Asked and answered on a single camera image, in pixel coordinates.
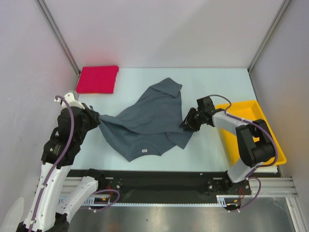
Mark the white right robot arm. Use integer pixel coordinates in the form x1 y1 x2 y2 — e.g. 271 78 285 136
180 94 279 194

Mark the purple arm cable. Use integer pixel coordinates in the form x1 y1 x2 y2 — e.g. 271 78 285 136
210 94 277 213
24 95 120 232

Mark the white cable duct right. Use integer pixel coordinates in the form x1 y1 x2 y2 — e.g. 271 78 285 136
216 195 241 207

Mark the white cable duct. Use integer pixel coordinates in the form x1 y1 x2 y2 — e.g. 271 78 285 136
58 195 111 205
216 195 241 207

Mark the yellow plastic tray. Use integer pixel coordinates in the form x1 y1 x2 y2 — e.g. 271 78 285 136
214 100 287 170

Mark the white cable duct left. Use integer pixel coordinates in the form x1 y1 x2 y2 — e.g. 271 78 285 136
58 195 111 205

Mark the grey t-shirt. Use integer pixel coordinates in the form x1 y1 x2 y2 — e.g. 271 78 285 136
99 78 193 162

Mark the aluminium frame post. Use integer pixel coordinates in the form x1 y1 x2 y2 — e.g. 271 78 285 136
35 0 81 75
247 0 293 75

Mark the folded red t-shirt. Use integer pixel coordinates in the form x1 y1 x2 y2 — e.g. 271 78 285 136
76 66 119 94

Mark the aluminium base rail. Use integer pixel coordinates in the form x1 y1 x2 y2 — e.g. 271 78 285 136
60 177 298 198

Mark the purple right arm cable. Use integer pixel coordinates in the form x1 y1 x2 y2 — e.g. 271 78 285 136
210 94 277 213

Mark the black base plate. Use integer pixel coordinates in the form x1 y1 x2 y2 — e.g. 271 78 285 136
65 169 283 205

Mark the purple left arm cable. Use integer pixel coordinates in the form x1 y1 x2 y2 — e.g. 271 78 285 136
24 95 120 232

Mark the aluminium frame post right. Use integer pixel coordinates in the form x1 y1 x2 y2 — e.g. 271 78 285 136
247 0 293 75

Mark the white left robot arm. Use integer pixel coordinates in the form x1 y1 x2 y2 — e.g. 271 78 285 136
16 92 107 232

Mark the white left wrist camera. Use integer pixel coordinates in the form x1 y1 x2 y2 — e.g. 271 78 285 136
54 91 85 109

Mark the aluminium frame post left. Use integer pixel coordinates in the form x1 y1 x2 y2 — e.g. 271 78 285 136
35 0 81 75

